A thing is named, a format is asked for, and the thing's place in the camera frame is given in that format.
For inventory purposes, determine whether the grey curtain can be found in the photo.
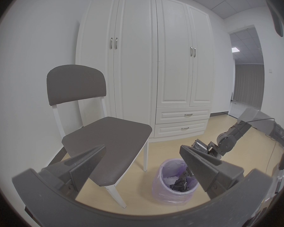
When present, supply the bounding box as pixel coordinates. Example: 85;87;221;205
234;64;265;109

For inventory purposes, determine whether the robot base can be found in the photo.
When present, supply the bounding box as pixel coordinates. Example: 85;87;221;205
250;161;284;227

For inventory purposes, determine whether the purple plastic bag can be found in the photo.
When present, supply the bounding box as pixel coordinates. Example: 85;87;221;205
152;159;200;204

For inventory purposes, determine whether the crumpled white paper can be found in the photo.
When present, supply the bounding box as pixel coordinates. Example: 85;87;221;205
164;176;178;186

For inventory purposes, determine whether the black cable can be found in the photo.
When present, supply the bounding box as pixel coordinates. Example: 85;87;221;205
265;136;278;173

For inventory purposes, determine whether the crumpled black plastic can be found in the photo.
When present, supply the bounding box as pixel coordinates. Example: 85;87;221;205
169;177;192;193

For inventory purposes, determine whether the white trash bin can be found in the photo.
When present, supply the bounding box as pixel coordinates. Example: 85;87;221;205
152;159;200;204

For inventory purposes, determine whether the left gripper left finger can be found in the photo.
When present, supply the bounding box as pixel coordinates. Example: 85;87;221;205
40;145;107;201

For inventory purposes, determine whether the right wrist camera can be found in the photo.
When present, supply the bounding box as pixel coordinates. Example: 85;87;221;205
191;139;208;153

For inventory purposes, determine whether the dark grey white-legged chair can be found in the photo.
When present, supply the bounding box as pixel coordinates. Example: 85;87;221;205
47;64;153;209

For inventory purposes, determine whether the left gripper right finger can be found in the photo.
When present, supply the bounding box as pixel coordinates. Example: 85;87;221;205
179;145;245;199

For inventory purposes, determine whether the white wardrobe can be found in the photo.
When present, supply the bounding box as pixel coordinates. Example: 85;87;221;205
75;0;215;143

